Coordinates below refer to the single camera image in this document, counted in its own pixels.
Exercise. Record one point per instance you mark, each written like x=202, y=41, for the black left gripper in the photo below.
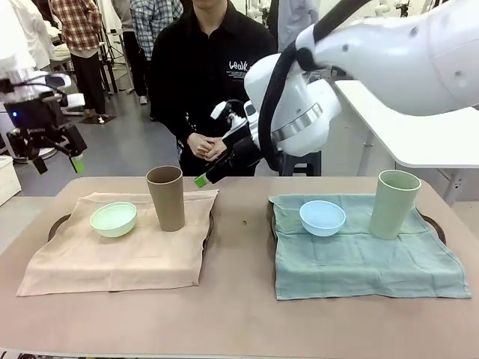
x=37, y=131

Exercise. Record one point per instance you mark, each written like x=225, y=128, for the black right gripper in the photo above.
x=239, y=159

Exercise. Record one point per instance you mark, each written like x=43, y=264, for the tall brown cup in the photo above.
x=168, y=209

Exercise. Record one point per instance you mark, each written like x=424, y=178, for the light green bowl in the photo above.
x=112, y=224

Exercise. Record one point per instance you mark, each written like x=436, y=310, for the beige cloth mat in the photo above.
x=112, y=265

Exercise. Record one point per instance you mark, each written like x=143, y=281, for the light blue bowl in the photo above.
x=322, y=220

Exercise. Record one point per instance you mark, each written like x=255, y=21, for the blue cloth mat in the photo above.
x=355, y=269

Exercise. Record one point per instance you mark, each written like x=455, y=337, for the tall light green cup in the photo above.
x=393, y=213

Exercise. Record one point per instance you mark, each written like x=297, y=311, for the person's right forearm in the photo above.
x=170, y=127

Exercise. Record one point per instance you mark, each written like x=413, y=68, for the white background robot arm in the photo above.
x=258, y=3

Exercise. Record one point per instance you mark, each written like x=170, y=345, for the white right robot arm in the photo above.
x=393, y=56

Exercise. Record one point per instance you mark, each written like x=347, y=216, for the person's left hand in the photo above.
x=218, y=149

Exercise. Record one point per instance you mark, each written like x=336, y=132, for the person's right hand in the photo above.
x=197, y=145

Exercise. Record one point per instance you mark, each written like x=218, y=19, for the white box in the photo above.
x=7, y=179

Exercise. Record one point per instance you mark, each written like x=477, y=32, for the person in black shirt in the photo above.
x=194, y=75

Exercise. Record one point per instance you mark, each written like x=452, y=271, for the grey plastic stool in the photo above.
x=307, y=164

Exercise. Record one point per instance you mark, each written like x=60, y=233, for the bystander in red plaid shirt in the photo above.
x=78, y=26

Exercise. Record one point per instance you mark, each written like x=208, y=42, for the bystander in white coat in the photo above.
x=22, y=22

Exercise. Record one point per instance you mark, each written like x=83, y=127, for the bystander in blue plaid shirt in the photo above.
x=149, y=22

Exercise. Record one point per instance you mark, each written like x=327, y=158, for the bystander in light blue shirt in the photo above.
x=295, y=18

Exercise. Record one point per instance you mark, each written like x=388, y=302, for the white side table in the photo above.
x=411, y=142

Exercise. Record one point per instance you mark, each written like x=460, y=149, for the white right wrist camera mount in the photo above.
x=234, y=123

